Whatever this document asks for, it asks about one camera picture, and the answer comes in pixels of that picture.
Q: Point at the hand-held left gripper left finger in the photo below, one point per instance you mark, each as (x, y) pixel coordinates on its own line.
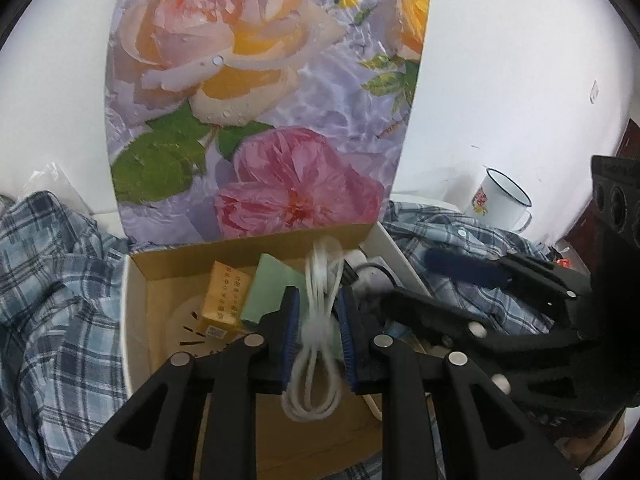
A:
(291, 330)

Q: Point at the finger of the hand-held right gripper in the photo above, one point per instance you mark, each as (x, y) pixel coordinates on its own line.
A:
(425, 310)
(465, 265)

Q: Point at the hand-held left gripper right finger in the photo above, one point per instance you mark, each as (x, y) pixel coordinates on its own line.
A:
(347, 330)

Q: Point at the green paper sheet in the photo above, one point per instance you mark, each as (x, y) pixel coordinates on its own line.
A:
(265, 285)

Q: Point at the yellow packet with blue label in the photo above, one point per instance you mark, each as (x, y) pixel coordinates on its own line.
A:
(220, 300)

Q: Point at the beige round slotted disc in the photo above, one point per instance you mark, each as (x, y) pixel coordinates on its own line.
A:
(185, 320)

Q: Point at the white cardboard box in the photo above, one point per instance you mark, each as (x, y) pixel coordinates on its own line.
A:
(165, 280)

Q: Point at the person's right hand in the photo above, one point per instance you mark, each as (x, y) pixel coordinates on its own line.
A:
(585, 447)

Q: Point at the white enamel mug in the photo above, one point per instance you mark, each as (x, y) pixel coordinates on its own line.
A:
(492, 205)

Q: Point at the white side table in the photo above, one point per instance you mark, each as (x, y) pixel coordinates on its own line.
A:
(430, 199)

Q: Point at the dark brown door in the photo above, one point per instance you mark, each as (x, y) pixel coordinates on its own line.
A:
(631, 142)

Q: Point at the floral printed panel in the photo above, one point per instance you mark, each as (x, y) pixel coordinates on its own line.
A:
(250, 110)

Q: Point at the blue plaid shirt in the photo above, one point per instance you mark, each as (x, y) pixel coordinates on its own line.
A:
(60, 310)

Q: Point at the clear plastic bag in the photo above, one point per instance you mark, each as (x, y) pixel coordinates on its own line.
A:
(55, 180)

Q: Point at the white wall switch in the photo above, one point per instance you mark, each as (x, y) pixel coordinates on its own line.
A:
(594, 91)

